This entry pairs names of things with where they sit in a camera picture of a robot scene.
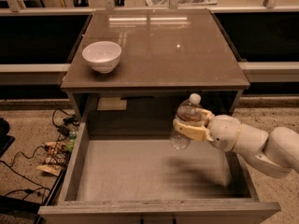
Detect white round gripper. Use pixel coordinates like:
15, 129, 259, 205
173, 109, 241, 152

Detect clear plastic water bottle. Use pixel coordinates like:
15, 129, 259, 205
170, 93, 202, 150

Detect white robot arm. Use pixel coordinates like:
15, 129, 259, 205
173, 110, 299, 178

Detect grey cabinet with glossy top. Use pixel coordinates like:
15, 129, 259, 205
62, 9, 249, 114

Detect open grey top drawer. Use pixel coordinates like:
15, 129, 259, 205
37, 91, 282, 224

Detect green bottle on floor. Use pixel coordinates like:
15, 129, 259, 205
64, 131, 78, 152

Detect white ceramic bowl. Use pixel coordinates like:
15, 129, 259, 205
82, 41, 121, 74

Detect black power adapter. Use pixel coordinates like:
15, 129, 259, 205
57, 125, 70, 136

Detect snack bag on floor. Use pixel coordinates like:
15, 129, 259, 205
36, 141, 69, 176

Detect black equipment at left edge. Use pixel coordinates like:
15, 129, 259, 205
0, 118, 15, 158

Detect black cables on floor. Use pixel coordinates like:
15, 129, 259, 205
0, 108, 80, 203

